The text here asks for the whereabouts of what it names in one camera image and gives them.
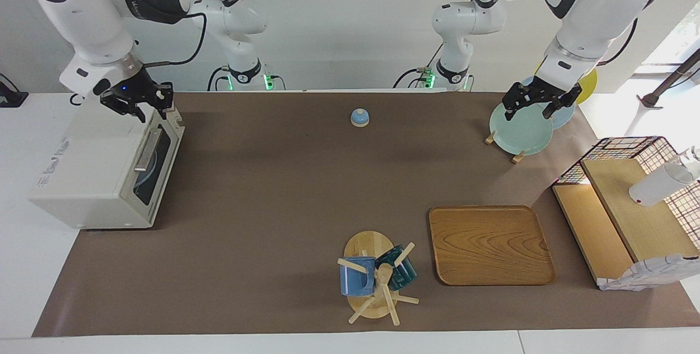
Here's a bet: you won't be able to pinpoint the white patterned cloth liner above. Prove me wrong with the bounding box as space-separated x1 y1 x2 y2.
598 254 700 292

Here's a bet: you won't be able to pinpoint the pale green plate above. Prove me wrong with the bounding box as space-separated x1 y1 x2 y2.
489 101 554 156

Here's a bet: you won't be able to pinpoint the dark metal pole stand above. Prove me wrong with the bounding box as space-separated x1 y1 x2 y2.
637 48 700 109

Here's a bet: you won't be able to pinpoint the glass toaster oven door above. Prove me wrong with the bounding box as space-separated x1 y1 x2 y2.
121 109 185 229

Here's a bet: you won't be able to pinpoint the brown wooden tray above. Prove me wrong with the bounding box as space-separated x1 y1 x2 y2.
428 205 557 287

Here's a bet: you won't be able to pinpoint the wooden mug tree stand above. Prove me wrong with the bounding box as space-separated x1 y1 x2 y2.
337 230 420 327

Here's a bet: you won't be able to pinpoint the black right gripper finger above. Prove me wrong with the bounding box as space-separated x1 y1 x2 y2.
101 95 147 123
156 83 176 120

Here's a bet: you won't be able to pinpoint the brown table mat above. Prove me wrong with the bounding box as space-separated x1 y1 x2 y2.
32 91 700 338

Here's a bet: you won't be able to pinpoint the blue mug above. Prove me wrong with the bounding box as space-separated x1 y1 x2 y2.
339 256 378 297

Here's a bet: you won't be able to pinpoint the black wire basket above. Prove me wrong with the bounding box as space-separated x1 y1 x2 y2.
551 136 700 245

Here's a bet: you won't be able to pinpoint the black clamp device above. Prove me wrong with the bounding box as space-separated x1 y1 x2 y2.
0 73 29 108

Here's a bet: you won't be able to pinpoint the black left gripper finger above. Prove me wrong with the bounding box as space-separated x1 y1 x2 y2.
542 100 575 120
502 97 523 121

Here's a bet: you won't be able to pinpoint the white cylindrical bottle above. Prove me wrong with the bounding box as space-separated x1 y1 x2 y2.
628 146 700 207

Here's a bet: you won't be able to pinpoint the wooden plate rack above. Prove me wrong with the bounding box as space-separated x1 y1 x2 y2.
485 130 526 165

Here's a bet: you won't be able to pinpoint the dark green mug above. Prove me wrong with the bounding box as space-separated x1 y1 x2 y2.
375 245 418 291

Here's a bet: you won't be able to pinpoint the beige toaster oven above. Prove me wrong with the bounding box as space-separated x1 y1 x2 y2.
28 89 185 230

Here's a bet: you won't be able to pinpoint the pale blue racked plate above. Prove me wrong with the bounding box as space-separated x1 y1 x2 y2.
520 75 576 130

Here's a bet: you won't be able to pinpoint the yellow plate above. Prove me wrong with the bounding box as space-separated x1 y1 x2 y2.
574 67 598 105

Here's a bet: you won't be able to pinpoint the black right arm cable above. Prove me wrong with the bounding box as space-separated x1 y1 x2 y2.
139 12 208 67

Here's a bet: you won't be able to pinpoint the light blue round plate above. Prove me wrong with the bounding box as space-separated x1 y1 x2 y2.
135 146 159 190

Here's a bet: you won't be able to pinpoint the wooden shelf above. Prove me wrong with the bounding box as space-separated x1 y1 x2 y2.
551 158 700 289

